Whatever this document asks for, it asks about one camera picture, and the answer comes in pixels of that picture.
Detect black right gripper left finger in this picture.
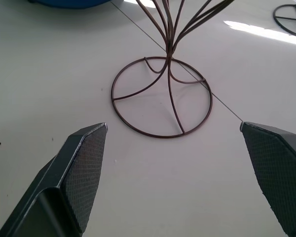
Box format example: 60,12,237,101
0,122,108,237

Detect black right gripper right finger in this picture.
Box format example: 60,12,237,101
239,121,296,237

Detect blue round object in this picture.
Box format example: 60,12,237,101
27,0,112,10

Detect brown wire tree stand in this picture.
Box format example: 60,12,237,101
111,0,235,138

